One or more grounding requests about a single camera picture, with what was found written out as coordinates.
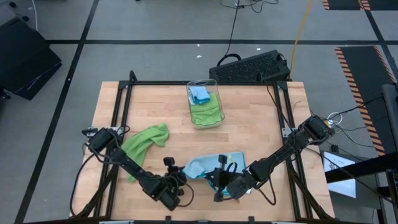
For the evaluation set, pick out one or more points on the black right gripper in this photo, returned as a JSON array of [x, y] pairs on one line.
[[239, 186]]

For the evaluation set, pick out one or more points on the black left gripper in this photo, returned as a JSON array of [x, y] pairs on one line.
[[171, 196]]

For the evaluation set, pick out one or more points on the light blue microfiber towel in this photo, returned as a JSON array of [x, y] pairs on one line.
[[199, 95], [199, 165]]

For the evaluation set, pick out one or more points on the green microfiber towel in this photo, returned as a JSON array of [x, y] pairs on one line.
[[206, 115], [146, 138]]

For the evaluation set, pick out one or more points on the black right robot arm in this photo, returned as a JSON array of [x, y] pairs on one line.
[[289, 149]]

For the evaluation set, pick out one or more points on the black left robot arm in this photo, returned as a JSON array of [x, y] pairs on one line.
[[133, 168]]

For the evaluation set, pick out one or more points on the yellow PCB-7 label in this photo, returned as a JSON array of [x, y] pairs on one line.
[[230, 158]]

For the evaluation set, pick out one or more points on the clear plastic bin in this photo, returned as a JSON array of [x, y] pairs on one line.
[[221, 123]]

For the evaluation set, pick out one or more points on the black perforated computer case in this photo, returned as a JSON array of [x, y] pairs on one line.
[[248, 67]]

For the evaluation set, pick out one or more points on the white-screen monitor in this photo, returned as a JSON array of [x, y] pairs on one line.
[[340, 186]]

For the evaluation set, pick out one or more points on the hazard-striped black floor mat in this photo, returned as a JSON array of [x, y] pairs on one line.
[[342, 3], [363, 77]]

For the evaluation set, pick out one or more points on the large black floor case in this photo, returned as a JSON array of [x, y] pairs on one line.
[[25, 62]]

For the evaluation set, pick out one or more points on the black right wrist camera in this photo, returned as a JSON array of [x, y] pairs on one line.
[[225, 179]]

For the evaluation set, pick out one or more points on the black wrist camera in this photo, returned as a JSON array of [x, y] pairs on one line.
[[225, 179], [178, 180]]

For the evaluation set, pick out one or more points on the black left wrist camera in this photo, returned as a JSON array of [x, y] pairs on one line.
[[178, 180]]

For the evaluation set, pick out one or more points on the black neighbouring rig frame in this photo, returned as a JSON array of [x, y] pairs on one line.
[[360, 168]]

